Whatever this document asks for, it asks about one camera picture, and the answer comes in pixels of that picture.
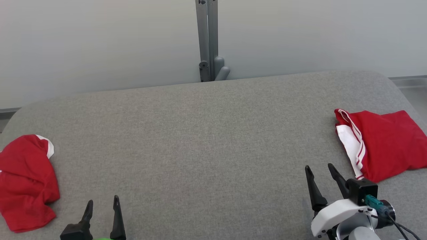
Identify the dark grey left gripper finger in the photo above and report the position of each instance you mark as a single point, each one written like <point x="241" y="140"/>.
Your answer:
<point x="117" y="220"/>
<point x="88" y="213"/>

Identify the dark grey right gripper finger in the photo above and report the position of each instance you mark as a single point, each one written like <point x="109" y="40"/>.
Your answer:
<point x="315" y="193"/>
<point x="338" y="180"/>

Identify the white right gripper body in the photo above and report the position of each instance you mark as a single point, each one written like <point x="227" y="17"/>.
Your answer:
<point x="337" y="211"/>

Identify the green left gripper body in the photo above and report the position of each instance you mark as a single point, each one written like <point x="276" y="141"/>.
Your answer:
<point x="102" y="238"/>

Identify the red basketball jersey white sleeves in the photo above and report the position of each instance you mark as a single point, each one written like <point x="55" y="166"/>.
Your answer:
<point x="390" y="143"/>

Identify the red shorts white side stripe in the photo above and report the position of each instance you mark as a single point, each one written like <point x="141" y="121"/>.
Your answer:
<point x="23" y="180"/>

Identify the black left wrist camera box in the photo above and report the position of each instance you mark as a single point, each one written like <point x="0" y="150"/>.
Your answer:
<point x="75" y="231"/>

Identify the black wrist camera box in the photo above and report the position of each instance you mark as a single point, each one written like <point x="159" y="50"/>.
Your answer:
<point x="362" y="190"/>
<point x="75" y="231"/>

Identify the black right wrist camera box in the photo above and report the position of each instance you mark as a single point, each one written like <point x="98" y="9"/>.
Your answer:
<point x="362" y="190"/>

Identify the grey metal post white bracket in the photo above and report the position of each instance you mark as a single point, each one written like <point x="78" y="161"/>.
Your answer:
<point x="207" y="40"/>

